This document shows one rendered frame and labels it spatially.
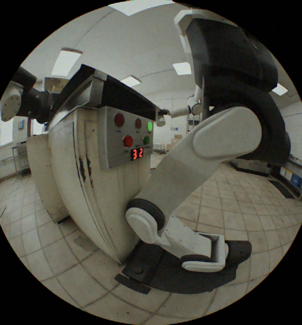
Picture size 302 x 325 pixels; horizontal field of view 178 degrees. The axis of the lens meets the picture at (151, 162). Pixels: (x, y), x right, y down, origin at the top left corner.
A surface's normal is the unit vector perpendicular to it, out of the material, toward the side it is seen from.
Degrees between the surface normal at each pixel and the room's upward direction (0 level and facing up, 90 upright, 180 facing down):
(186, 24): 143
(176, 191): 90
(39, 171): 90
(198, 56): 113
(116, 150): 90
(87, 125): 90
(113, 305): 0
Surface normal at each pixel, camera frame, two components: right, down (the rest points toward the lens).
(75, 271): 0.04, -0.96
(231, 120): -0.42, 0.24
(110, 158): 0.90, 0.15
